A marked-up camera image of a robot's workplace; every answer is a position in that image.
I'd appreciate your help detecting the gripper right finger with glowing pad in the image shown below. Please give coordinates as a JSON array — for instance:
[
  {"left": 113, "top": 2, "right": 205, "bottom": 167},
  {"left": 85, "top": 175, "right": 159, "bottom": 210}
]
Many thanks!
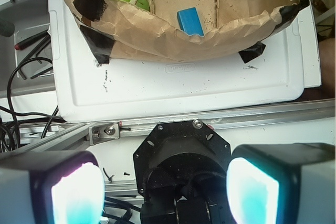
[{"left": 226, "top": 143, "right": 335, "bottom": 223}]

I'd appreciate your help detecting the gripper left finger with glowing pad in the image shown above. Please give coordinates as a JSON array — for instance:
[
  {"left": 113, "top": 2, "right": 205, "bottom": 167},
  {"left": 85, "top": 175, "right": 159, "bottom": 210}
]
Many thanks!
[{"left": 1, "top": 151, "right": 104, "bottom": 223}]

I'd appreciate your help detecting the white plastic bin lid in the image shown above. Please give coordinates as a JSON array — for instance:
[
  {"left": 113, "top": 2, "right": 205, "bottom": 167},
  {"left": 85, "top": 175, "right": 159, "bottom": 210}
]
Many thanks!
[{"left": 49, "top": 0, "right": 321, "bottom": 123}]

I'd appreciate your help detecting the blue wooden block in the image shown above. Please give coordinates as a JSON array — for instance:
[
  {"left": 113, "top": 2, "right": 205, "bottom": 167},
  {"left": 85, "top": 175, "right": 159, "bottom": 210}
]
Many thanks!
[{"left": 177, "top": 7, "right": 204, "bottom": 37}]

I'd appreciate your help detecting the brown paper bag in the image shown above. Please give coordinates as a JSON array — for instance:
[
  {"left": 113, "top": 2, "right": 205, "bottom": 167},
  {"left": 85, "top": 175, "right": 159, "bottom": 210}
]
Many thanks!
[{"left": 64, "top": 0, "right": 309, "bottom": 63}]

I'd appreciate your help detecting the aluminium frame rail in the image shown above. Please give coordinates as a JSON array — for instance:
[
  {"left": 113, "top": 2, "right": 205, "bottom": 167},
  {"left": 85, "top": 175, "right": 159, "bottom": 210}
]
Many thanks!
[{"left": 0, "top": 98, "right": 336, "bottom": 154}]

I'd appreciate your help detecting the metal corner bracket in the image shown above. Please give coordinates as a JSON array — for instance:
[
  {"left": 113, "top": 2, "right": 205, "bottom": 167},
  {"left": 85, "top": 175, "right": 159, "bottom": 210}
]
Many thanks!
[{"left": 88, "top": 122, "right": 120, "bottom": 146}]

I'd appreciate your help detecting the black cable loop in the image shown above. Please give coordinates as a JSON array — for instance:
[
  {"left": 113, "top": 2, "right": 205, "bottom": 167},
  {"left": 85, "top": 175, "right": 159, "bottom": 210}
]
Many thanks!
[{"left": 0, "top": 57, "right": 66, "bottom": 154}]

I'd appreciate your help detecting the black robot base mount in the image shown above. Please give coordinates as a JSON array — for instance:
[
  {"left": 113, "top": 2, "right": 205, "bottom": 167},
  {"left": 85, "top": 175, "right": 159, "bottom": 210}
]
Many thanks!
[{"left": 133, "top": 132, "right": 234, "bottom": 223}]

